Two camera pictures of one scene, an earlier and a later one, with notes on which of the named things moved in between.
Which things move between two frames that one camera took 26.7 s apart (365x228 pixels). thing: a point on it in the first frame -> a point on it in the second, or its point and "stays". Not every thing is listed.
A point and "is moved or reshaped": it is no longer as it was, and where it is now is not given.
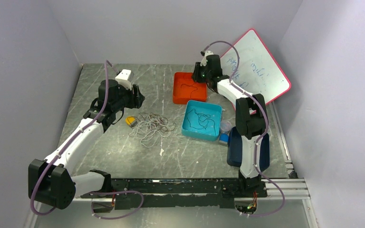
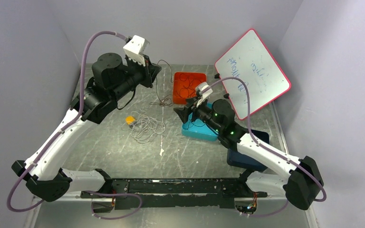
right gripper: (196, 74) -> (184, 112)
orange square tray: (185, 89) stays
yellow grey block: (130, 121) stays
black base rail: (157, 193) stays
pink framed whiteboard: (258, 73) stays
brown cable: (192, 86) is moved or reshaped
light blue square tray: (202, 120) stays
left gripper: (136, 99) -> (150, 71)
